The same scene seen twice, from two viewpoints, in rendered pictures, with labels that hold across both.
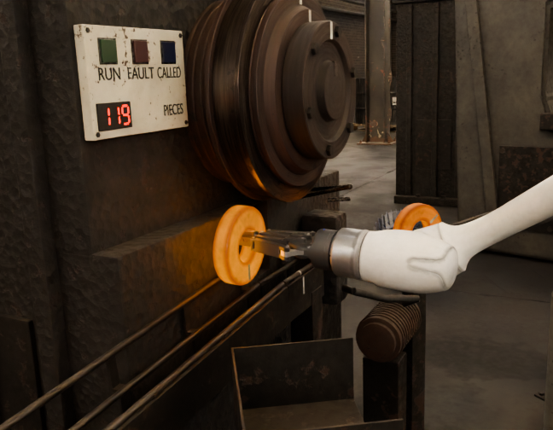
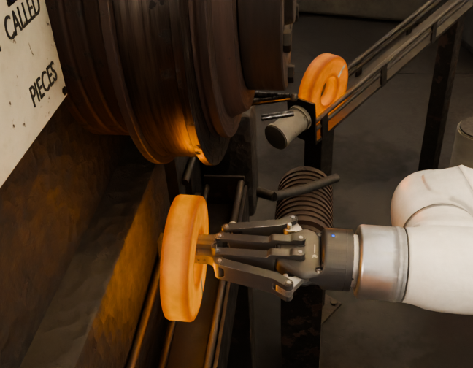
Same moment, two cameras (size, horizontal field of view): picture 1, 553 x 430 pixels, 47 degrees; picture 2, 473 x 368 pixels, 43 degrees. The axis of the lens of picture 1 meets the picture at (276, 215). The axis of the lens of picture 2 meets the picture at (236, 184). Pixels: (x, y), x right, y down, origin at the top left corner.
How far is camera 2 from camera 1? 71 cm
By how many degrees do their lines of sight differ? 29
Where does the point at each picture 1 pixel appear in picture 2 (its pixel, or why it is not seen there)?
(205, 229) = (127, 249)
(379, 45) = not seen: outside the picture
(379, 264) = (441, 296)
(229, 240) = (188, 280)
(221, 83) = (137, 24)
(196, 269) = (128, 313)
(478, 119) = not seen: outside the picture
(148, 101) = (5, 104)
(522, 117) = not seen: outside the picture
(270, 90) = (225, 17)
